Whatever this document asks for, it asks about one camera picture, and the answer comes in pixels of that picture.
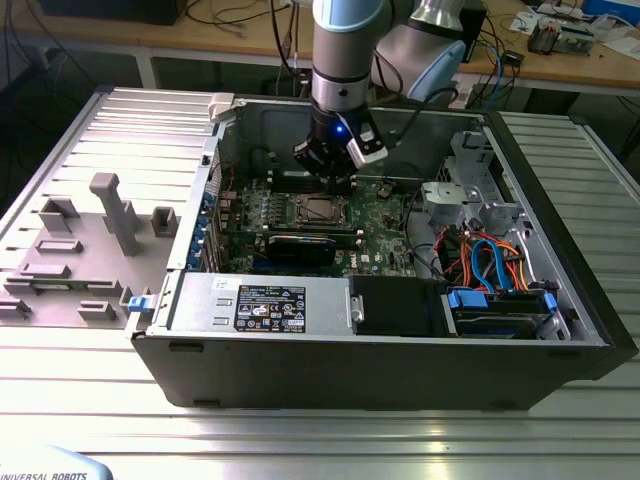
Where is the white paper sheet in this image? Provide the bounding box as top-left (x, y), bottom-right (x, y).
top-left (509, 10), bottom-right (544, 35)

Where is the black camera cable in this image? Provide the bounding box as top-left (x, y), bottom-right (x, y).
top-left (384, 85), bottom-right (461, 151)

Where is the black PC case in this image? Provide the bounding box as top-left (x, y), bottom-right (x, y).
top-left (130, 94), bottom-right (640, 412)

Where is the wooden desk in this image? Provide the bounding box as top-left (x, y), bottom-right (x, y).
top-left (14, 0), bottom-right (640, 96)

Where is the large black box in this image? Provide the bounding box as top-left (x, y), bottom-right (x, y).
top-left (38, 0), bottom-right (189, 26)

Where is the hard disk in blue carrier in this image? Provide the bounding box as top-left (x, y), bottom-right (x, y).
top-left (439, 287), bottom-right (559, 341)

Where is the black CPU cooler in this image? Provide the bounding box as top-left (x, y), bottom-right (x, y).
top-left (526, 22), bottom-right (557, 56)

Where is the blue box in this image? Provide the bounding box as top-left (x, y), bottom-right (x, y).
top-left (583, 0), bottom-right (640, 16)

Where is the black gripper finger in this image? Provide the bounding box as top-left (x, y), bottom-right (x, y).
top-left (292, 140), bottom-right (338, 194)
top-left (332, 148), bottom-right (360, 194)

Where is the black USB cable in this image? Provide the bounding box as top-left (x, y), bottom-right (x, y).
top-left (269, 0), bottom-right (309, 96)

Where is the CPU socket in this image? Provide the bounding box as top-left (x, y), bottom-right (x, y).
top-left (292, 192), bottom-right (350, 226)

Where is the silver power supply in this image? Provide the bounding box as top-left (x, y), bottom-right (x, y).
top-left (167, 272), bottom-right (354, 337)

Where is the pale blue teach pendant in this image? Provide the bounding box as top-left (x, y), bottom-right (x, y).
top-left (0, 444), bottom-right (116, 480)

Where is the black graphics card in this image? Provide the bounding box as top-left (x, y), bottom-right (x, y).
top-left (266, 233), bottom-right (337, 268)

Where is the blue cable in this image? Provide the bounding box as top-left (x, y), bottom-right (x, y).
top-left (491, 42), bottom-right (508, 92)

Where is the blue wire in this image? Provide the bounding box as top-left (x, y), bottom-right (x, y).
top-left (472, 238), bottom-right (516, 294)

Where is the small white box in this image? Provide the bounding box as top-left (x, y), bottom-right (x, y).
top-left (446, 79), bottom-right (474, 110)

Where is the gray parts rack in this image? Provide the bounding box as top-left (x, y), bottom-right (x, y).
top-left (0, 172), bottom-right (181, 331)

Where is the green motherboard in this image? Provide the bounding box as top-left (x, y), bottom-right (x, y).
top-left (219, 172), bottom-right (419, 276)

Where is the grey electronics module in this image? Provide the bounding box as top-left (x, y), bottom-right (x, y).
top-left (555, 23), bottom-right (597, 57)

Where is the black computer tower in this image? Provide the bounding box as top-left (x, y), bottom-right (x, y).
top-left (459, 0), bottom-right (489, 64)

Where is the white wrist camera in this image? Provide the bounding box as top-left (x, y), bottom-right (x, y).
top-left (345, 119), bottom-right (391, 169)

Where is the black cable bundle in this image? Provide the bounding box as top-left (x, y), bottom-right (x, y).
top-left (402, 195), bottom-right (441, 281)

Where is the silver metal disk cage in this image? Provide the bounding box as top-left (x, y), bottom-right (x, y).
top-left (419, 130), bottom-right (531, 236)

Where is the orange wire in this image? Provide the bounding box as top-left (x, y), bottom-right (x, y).
top-left (492, 242), bottom-right (527, 292)
top-left (458, 230), bottom-right (489, 291)

